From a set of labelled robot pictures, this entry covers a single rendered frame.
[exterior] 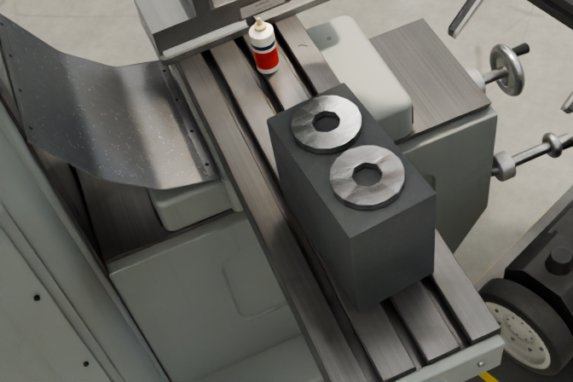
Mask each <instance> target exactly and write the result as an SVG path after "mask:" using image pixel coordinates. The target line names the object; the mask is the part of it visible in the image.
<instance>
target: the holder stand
mask: <svg viewBox="0 0 573 382"><path fill-rule="evenodd" d="M267 126H268V129H269V136H270V140H271V144H272V148H273V152H274V156H275V163H276V166H277V170H278V174H279V178H280V182H281V189H282V193H283V197H284V201H285V202H286V204H287V205H288V207H289V208H290V210H291V212H292V214H293V215H294V216H295V217H296V219H297V220H298V222H299V224H300V225H301V227H302V228H303V230H304V232H305V233H306V234H307V235H308V237H309V238H310V240H311V242H312V243H313V245H314V246H315V248H316V250H317V251H318V252H319V254H320V255H321V257H322V259H323V260H324V262H325V263H326V265H327V267H328V268H329V269H330V270H331V272H332V273H333V275H334V277H335V278H336V280H337V281H338V283H339V285H340V286H341V287H342V288H343V290H344V292H345V294H346V295H347V297H348V298H349V300H350V301H351V302H352V304H353V305H354V307H355V308H356V310H357V311H358V312H359V313H360V312H363V311H364V310H366V309H368V308H370V307H372V306H374V305H375V304H377V303H379V302H381V301H383V300H384V299H386V298H388V297H390V296H392V295H393V294H395V293H397V292H400V291H401V290H403V289H404V288H406V287H409V286H411V285H413V284H414V283H415V282H417V281H420V280H422V279H423V278H425V277H427V276H428V275H431V274H432V273H433V272H434V257H435V227H436V198H437V195H436V192H435V191H434V190H433V189H432V188H431V186H430V185H429V184H428V182H427V181H426V180H425V179H424V177H422V176H421V175H420V173H419V172H418V171H417V170H416V169H415V167H414V166H413V165H412V164H411V162H410V161H409V160H408V158H407V157H406V156H405V155H404V154H403V152H402V151H401V150H400V149H399V147H398V146H397V145H396V144H395V143H394V142H393V141H392V140H391V138H390V137H389V136H388V135H387V133H386V132H385V131H384V130H383V128H382V127H381V126H380V125H379V123H378V122H377V121H376V120H375V119H374V117H373V116H372V115H371V113H370V112H369V111H368V110H367V109H366V108H365V107H364V106H363V105H362V103H361V102H360V101H359V100H358V98H357V97H356V96H355V95H354V93H353V92H352V91H351V90H350V88H349V87H348V86H347V85H346V83H342V84H338V85H336V86H334V87H332V88H331V89H329V90H326V91H324V92H322V93H320V94H318V95H315V96H313V97H311V98H310V99H308V100H306V101H302V102H300V103H299V104H297V105H295V106H293V107H290V108H288V109H287V110H285V111H282V112H280V113H277V114H276V115H274V116H272V117H270V118H268V119H267Z"/></svg>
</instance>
